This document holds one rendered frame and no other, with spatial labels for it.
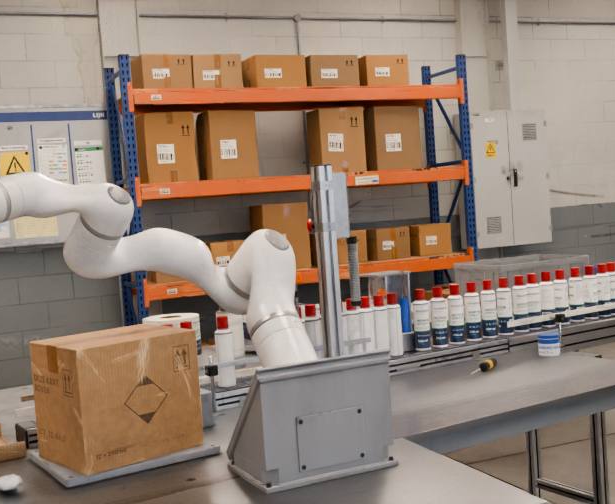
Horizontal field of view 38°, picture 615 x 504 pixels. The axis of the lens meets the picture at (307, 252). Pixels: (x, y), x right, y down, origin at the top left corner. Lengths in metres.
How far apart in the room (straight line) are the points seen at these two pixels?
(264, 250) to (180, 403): 0.40
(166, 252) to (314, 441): 0.52
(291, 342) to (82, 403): 0.46
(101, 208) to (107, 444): 0.51
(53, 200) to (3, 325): 5.10
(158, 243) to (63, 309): 5.08
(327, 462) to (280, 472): 0.10
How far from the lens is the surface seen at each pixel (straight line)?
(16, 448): 2.29
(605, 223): 9.25
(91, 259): 1.95
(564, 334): 3.37
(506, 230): 8.06
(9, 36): 7.11
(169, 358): 2.05
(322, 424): 1.83
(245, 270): 2.05
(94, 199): 1.88
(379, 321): 2.85
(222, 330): 2.57
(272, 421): 1.78
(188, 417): 2.10
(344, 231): 2.57
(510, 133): 8.13
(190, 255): 1.99
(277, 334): 1.94
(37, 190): 1.93
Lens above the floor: 1.39
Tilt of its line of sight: 3 degrees down
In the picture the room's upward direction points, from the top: 4 degrees counter-clockwise
